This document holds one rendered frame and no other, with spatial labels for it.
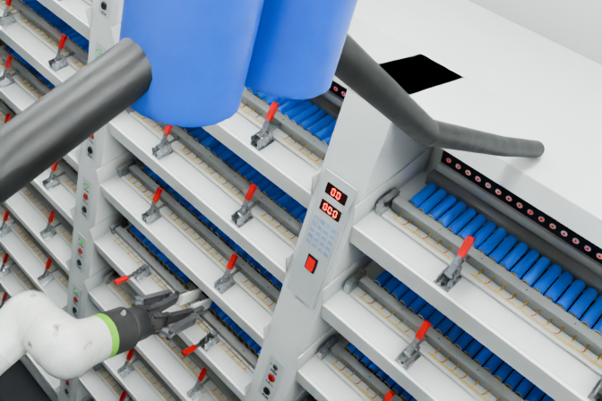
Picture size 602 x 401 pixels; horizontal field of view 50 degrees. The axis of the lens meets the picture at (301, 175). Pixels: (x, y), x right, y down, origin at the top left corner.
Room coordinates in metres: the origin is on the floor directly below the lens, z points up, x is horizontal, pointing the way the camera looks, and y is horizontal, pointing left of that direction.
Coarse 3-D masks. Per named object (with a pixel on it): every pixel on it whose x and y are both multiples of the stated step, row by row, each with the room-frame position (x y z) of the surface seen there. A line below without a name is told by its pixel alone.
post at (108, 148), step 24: (96, 0) 1.34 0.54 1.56; (120, 0) 1.30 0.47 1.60; (96, 24) 1.34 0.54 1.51; (120, 144) 1.34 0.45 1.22; (96, 168) 1.31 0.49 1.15; (96, 192) 1.30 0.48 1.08; (96, 216) 1.30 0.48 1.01; (72, 264) 1.34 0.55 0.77; (96, 264) 1.31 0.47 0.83; (72, 288) 1.34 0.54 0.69; (96, 312) 1.33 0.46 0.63; (72, 384) 1.31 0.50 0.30
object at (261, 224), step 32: (128, 128) 1.28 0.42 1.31; (160, 128) 1.29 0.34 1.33; (192, 128) 1.28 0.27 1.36; (160, 160) 1.19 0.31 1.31; (192, 160) 1.21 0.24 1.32; (224, 160) 1.20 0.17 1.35; (192, 192) 1.12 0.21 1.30; (224, 192) 1.13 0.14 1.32; (256, 192) 1.12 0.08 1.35; (224, 224) 1.06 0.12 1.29; (256, 224) 1.06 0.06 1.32; (288, 224) 1.05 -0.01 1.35; (256, 256) 1.01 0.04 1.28; (288, 256) 0.95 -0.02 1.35
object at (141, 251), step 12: (120, 228) 1.32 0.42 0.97; (132, 240) 1.29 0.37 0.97; (144, 252) 1.26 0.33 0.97; (156, 264) 1.23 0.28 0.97; (168, 276) 1.21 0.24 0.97; (180, 288) 1.18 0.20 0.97; (204, 312) 1.12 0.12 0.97; (216, 324) 1.10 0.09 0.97; (228, 336) 1.08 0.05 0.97; (240, 348) 1.05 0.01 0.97; (252, 360) 1.03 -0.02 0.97
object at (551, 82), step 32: (384, 0) 1.38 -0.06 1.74; (416, 0) 1.45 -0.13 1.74; (448, 0) 1.53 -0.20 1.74; (384, 32) 1.18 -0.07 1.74; (416, 32) 1.23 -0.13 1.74; (448, 32) 1.30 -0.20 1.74; (480, 32) 1.36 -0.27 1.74; (512, 32) 1.44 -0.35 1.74; (448, 64) 1.11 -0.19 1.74; (480, 64) 1.16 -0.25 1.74; (512, 64) 1.22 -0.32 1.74; (544, 64) 1.28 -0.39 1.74; (576, 64) 1.35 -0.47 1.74; (512, 96) 1.06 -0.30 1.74; (544, 96) 1.11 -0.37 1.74; (576, 96) 1.16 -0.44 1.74; (576, 128) 1.00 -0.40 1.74
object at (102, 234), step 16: (112, 224) 1.33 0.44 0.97; (128, 224) 1.36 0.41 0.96; (96, 240) 1.30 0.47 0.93; (112, 240) 1.31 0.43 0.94; (112, 256) 1.26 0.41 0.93; (128, 256) 1.27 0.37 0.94; (128, 272) 1.22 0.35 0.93; (144, 288) 1.18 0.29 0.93; (160, 288) 1.19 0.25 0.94; (192, 288) 1.20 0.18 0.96; (192, 336) 1.08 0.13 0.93; (208, 352) 1.05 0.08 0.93; (224, 352) 1.05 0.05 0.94; (224, 368) 1.02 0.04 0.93; (240, 368) 1.02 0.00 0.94; (240, 384) 0.99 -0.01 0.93
